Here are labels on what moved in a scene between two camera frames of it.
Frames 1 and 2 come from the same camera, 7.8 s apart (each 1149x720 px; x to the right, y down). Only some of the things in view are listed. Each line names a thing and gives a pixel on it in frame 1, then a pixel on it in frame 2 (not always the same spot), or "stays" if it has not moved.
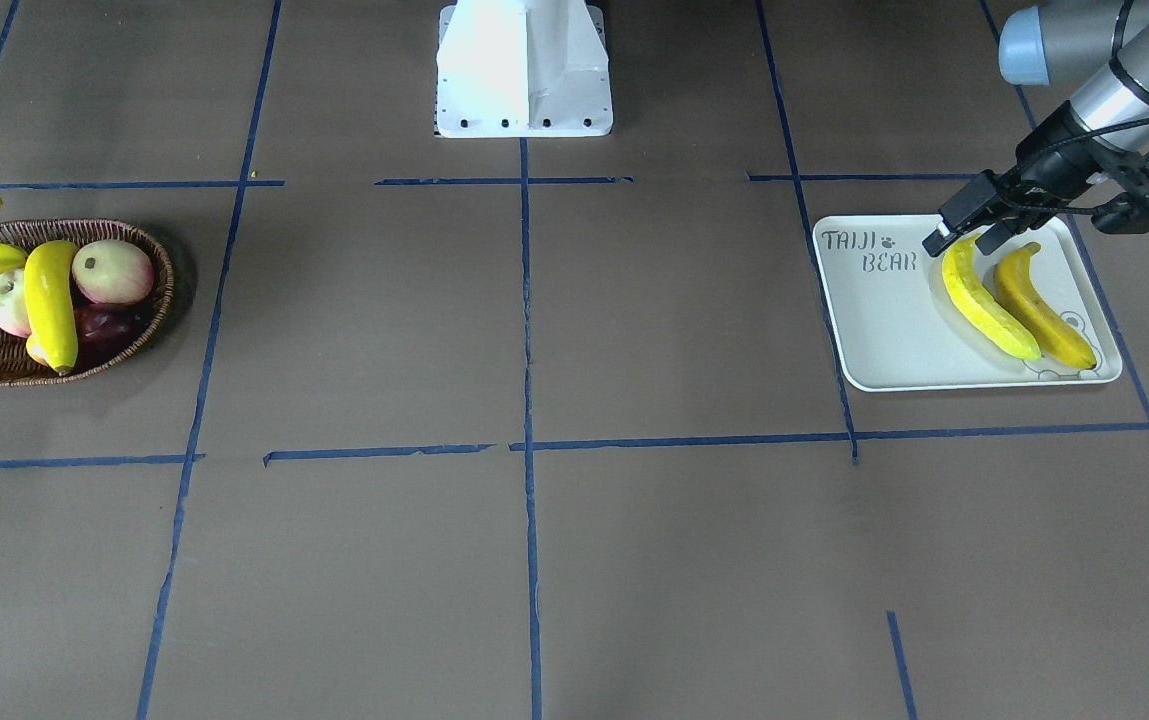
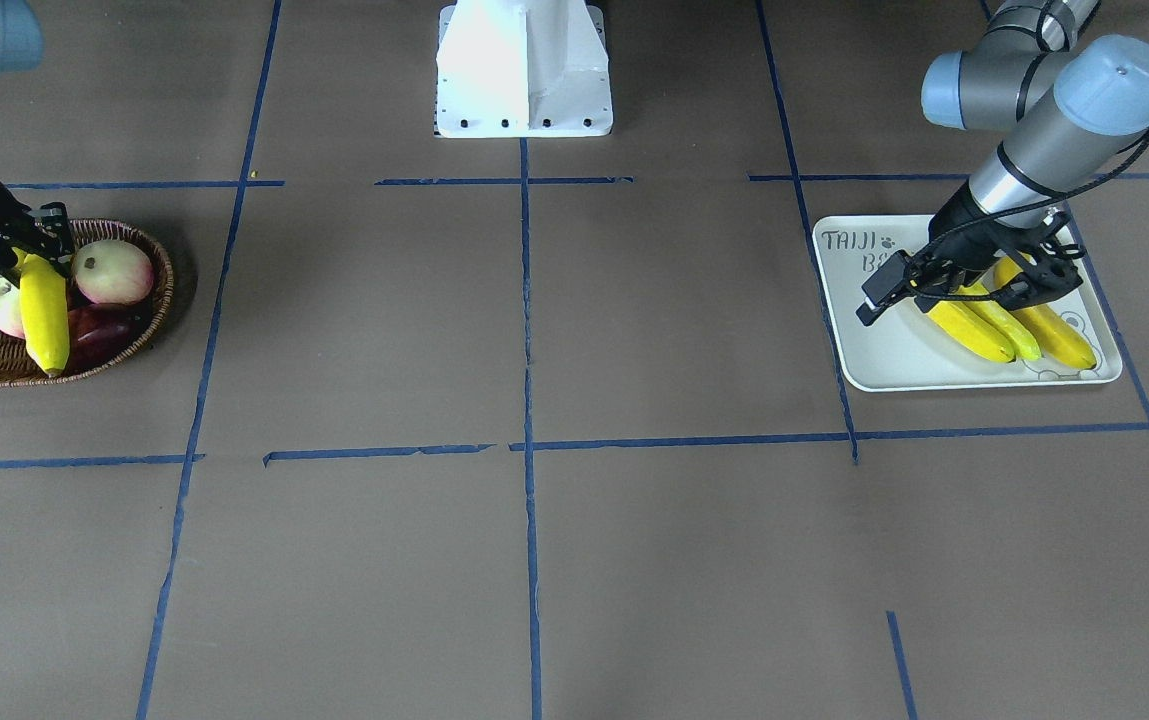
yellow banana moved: (1051, 328) stays
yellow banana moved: (989, 316) stays
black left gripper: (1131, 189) -> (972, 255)
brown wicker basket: (1, 360) stays
